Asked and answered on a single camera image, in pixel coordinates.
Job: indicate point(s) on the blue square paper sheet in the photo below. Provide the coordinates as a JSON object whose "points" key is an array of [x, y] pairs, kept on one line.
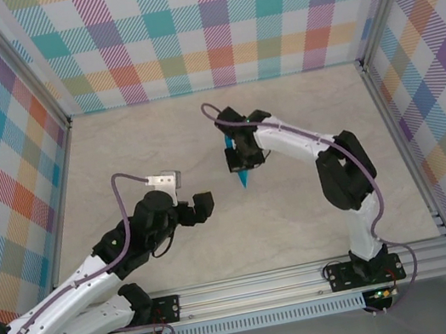
{"points": [[244, 178]]}

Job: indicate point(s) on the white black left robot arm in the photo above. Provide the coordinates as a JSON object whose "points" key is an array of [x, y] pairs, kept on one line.
{"points": [[66, 307]]}

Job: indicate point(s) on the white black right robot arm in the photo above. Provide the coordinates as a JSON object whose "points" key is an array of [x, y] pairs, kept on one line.
{"points": [[342, 180]]}

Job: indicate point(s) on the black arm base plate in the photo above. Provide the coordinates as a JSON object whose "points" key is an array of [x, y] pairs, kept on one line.
{"points": [[341, 276], [170, 308]]}

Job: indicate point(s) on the aluminium floor frame rail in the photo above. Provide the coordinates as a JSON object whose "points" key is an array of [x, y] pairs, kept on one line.
{"points": [[406, 152], [61, 217]]}

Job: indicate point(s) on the long aluminium mounting rail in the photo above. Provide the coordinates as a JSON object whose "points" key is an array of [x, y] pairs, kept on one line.
{"points": [[249, 292]]}

